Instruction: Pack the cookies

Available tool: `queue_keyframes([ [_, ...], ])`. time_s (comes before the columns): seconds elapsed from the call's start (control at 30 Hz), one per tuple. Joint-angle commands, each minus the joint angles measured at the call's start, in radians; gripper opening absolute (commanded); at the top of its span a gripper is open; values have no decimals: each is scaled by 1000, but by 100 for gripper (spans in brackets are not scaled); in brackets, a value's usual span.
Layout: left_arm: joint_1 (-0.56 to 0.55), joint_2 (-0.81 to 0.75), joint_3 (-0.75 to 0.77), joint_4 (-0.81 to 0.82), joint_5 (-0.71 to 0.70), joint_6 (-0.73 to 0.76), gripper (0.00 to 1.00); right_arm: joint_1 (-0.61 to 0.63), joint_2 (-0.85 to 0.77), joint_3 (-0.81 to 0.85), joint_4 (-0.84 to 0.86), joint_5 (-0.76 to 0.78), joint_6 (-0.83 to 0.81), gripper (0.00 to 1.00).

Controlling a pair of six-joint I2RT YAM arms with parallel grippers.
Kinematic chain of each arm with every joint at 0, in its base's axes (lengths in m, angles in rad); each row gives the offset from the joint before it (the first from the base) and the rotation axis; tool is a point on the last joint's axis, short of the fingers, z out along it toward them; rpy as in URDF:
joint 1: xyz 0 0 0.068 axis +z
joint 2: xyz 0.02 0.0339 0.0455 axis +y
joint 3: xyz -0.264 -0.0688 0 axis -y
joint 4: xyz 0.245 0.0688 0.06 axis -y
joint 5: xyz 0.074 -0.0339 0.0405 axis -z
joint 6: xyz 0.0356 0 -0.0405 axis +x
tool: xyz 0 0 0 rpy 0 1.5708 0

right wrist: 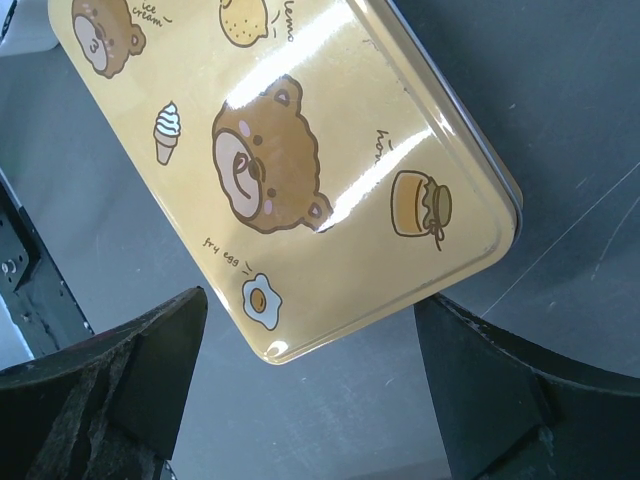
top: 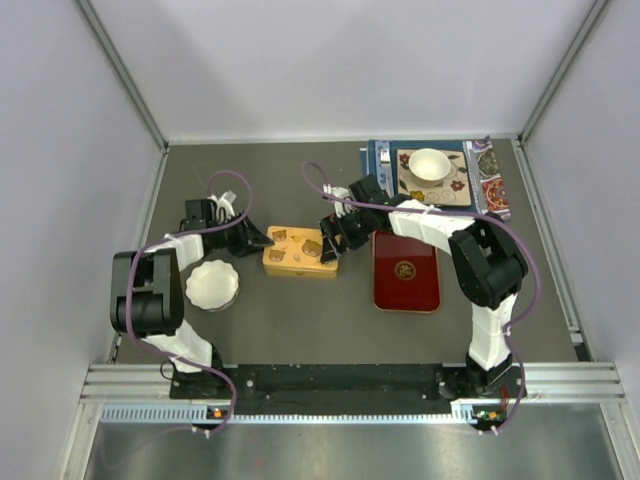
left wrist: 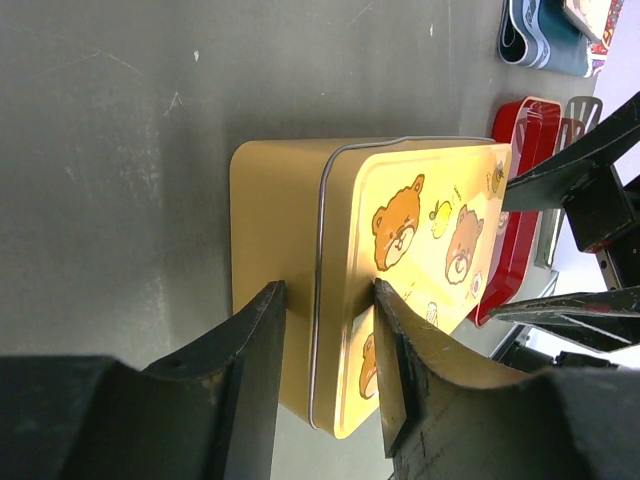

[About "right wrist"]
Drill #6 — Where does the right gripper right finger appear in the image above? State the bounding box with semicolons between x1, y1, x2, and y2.
414;294;639;479

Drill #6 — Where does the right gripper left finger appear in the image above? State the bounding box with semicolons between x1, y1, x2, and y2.
1;287;208;479

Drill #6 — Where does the silver tin lid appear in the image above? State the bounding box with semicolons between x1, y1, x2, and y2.
48;1;523;365

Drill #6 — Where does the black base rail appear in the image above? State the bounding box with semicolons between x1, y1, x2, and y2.
1;178;94;368

